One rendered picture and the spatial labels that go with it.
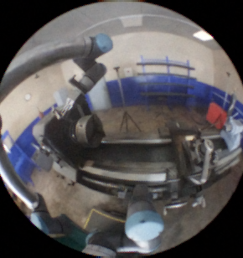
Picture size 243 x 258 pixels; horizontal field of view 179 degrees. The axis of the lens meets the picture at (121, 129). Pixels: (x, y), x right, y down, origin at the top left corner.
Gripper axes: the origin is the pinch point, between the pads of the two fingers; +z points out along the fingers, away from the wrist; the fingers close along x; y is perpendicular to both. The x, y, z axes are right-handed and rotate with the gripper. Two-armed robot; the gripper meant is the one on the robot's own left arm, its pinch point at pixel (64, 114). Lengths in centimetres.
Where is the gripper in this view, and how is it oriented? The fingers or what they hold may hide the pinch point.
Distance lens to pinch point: 44.7
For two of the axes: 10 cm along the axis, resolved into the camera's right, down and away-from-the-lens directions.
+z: -5.5, 8.3, -0.7
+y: 2.9, 2.7, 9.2
